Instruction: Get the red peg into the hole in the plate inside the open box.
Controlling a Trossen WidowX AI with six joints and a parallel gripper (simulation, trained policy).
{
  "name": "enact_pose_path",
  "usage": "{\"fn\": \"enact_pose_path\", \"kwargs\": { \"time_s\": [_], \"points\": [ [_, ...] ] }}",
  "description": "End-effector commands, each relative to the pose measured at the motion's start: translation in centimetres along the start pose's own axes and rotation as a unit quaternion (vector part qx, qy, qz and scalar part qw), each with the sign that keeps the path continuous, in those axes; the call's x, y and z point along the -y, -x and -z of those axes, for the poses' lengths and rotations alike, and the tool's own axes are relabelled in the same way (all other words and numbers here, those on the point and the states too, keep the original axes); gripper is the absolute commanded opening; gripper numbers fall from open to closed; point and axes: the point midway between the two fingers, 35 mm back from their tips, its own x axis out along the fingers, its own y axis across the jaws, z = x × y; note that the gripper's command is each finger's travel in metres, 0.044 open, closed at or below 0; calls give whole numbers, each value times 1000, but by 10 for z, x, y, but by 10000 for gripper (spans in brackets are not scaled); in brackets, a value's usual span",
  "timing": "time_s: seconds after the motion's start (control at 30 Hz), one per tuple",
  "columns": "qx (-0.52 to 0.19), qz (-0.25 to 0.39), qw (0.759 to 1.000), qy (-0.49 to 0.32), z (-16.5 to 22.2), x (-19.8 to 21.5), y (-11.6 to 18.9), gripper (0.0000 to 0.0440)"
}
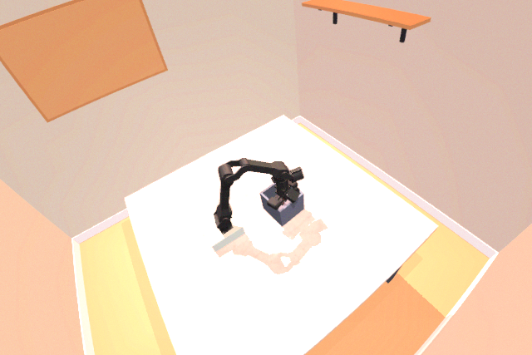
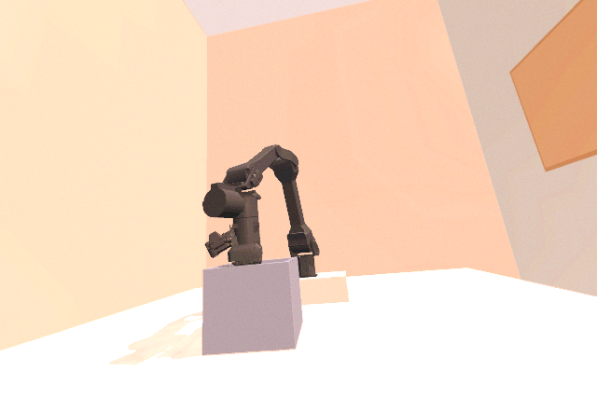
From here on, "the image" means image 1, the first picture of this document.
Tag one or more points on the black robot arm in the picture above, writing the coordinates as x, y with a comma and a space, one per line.
280, 175

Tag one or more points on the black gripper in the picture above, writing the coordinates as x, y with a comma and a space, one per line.
276, 201

